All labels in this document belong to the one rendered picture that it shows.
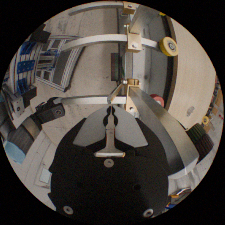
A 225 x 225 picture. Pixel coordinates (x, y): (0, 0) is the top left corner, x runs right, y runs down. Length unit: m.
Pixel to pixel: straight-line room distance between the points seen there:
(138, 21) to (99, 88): 1.07
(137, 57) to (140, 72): 0.11
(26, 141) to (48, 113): 0.12
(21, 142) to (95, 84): 1.12
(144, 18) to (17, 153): 0.45
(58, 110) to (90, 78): 0.97
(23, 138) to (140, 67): 0.66
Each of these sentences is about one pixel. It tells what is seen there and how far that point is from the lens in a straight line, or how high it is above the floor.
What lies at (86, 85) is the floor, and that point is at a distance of 1.21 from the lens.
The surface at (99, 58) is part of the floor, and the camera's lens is 1.16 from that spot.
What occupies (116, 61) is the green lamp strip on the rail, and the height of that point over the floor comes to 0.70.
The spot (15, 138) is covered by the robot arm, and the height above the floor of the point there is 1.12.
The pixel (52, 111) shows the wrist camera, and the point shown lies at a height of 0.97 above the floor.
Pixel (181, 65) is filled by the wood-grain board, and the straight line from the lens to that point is 0.37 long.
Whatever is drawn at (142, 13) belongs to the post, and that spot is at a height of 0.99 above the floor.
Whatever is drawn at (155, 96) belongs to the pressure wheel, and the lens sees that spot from 0.28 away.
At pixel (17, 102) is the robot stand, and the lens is 0.63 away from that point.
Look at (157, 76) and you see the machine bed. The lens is 0.49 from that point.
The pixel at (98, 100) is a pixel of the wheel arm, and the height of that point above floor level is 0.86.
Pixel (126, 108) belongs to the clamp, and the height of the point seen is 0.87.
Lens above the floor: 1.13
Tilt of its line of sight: 57 degrees down
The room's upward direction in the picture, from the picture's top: 179 degrees counter-clockwise
